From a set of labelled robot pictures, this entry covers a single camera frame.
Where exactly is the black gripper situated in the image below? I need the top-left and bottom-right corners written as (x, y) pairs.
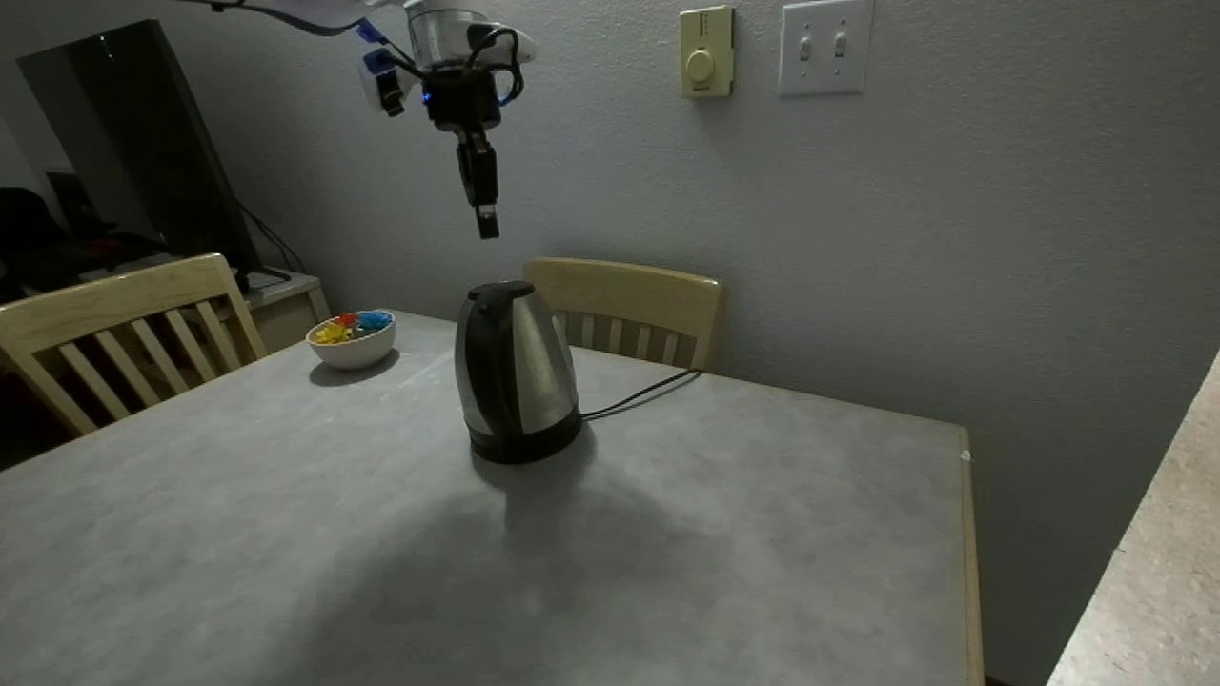
top-left (419, 66), bottom-right (508, 243)

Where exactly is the stainless steel electric kettle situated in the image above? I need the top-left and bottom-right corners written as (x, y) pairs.
top-left (448, 277), bottom-right (591, 468)

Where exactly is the wooden slat-back chair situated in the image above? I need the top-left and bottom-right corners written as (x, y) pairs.
top-left (0, 248), bottom-right (270, 439)
top-left (522, 254), bottom-right (729, 374)

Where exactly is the white ceramic bowl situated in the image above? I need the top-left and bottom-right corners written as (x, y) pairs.
top-left (305, 304), bottom-right (405, 374)

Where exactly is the small beige side cabinet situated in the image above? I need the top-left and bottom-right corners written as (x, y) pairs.
top-left (237, 267), bottom-right (336, 360)

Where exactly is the tall black panel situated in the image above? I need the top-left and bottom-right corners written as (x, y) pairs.
top-left (15, 14), bottom-right (254, 277)

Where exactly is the grey speckled countertop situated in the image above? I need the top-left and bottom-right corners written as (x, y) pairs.
top-left (1044, 351), bottom-right (1220, 686)

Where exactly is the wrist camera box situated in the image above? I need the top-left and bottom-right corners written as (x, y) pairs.
top-left (357, 46), bottom-right (411, 121)

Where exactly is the cream dimmer wall switch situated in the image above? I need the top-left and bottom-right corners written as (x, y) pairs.
top-left (673, 3), bottom-right (744, 102)

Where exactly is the black kettle power cable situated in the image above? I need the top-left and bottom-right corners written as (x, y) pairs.
top-left (575, 367), bottom-right (706, 425)

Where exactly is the white double light switch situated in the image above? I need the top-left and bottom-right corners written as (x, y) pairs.
top-left (772, 0), bottom-right (876, 102)

